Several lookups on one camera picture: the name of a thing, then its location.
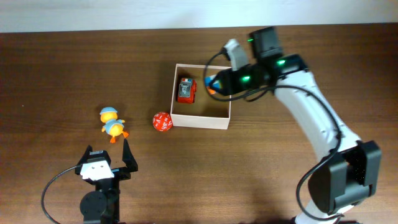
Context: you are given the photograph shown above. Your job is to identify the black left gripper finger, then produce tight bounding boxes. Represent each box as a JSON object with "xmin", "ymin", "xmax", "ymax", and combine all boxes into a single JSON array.
[
  {"xmin": 75, "ymin": 145, "xmax": 93, "ymax": 175},
  {"xmin": 122, "ymin": 139, "xmax": 138, "ymax": 172}
]

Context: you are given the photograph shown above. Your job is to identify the multicoloured puzzle cube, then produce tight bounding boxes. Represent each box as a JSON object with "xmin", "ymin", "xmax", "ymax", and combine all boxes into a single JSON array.
[{"xmin": 204, "ymin": 74, "xmax": 222, "ymax": 95}]

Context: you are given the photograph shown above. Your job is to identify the red toy car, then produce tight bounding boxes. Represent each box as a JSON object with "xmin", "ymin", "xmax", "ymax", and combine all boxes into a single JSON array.
[{"xmin": 177, "ymin": 78, "xmax": 197, "ymax": 104}]

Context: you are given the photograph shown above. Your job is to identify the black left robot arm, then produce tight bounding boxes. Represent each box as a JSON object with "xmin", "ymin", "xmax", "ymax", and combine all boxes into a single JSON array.
[{"xmin": 75, "ymin": 139, "xmax": 138, "ymax": 224}]

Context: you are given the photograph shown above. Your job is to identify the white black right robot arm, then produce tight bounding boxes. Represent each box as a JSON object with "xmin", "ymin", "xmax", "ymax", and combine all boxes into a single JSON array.
[{"xmin": 203, "ymin": 27, "xmax": 382, "ymax": 223}]

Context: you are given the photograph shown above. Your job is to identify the yellow duck toy blue hat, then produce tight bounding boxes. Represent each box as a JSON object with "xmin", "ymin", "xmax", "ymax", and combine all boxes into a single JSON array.
[{"xmin": 99, "ymin": 107, "xmax": 129, "ymax": 143}]

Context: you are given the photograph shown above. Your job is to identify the red ball white letters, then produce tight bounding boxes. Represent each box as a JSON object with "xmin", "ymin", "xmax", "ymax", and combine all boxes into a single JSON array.
[{"xmin": 152, "ymin": 112, "xmax": 173, "ymax": 132}]

